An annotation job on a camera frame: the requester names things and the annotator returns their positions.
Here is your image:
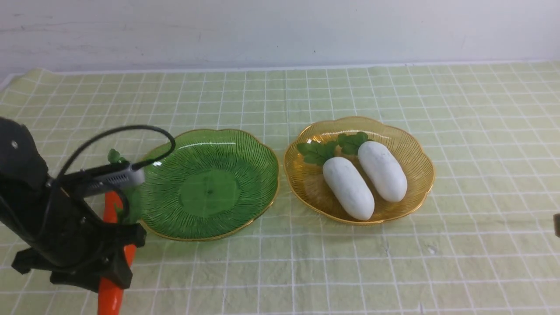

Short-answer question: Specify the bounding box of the green plastic plate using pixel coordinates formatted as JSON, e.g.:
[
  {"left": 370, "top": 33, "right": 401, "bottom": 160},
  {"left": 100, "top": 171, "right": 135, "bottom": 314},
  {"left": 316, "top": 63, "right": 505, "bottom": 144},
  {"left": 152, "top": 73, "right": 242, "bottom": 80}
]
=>
[{"left": 129, "top": 129, "right": 280, "bottom": 242}]

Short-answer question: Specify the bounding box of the orange toy carrot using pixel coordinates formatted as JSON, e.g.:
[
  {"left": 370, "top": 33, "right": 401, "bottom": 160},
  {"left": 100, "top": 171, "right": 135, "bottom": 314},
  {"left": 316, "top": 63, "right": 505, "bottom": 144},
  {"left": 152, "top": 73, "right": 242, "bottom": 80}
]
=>
[
  {"left": 103, "top": 149, "right": 132, "bottom": 224},
  {"left": 98, "top": 245, "right": 136, "bottom": 315}
]

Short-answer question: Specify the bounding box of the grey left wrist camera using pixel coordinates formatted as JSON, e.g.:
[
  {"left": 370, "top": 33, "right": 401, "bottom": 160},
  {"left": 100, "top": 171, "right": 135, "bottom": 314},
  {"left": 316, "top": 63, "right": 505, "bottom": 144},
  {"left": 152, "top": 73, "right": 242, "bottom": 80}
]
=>
[{"left": 59, "top": 162, "right": 145, "bottom": 198}]

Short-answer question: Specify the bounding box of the white toy radish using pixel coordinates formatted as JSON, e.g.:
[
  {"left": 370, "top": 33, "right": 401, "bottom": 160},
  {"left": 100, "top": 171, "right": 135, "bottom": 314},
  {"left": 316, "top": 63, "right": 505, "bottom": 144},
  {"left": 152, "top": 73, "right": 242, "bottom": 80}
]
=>
[
  {"left": 337, "top": 132, "right": 408, "bottom": 202},
  {"left": 296, "top": 140, "right": 375, "bottom": 221}
]

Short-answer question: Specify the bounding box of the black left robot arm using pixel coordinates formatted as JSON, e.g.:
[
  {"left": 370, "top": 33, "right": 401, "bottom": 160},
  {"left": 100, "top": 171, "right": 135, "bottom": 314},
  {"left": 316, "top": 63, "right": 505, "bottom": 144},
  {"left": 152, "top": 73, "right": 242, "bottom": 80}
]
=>
[{"left": 0, "top": 118, "right": 147, "bottom": 292}]

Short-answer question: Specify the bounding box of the amber plastic plate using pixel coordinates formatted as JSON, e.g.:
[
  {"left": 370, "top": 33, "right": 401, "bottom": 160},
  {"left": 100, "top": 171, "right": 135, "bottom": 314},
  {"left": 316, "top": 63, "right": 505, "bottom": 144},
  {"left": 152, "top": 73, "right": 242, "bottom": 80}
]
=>
[{"left": 283, "top": 116, "right": 435, "bottom": 226}]

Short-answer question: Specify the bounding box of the green checkered tablecloth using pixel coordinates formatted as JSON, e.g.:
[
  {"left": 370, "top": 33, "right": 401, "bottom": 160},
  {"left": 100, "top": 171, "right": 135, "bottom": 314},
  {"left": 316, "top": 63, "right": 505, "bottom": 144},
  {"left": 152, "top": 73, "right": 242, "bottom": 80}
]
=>
[{"left": 1, "top": 61, "right": 560, "bottom": 315}]

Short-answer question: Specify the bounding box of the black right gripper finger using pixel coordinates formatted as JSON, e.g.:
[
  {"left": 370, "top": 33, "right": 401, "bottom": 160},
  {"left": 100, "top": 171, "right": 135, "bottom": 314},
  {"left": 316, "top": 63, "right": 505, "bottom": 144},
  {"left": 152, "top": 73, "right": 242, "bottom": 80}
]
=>
[{"left": 553, "top": 213, "right": 560, "bottom": 238}]

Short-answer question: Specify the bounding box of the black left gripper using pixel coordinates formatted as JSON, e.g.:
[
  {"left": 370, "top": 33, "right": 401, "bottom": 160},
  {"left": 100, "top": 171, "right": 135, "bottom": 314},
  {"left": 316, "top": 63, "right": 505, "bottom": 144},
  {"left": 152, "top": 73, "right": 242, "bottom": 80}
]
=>
[{"left": 1, "top": 177, "right": 146, "bottom": 292}]

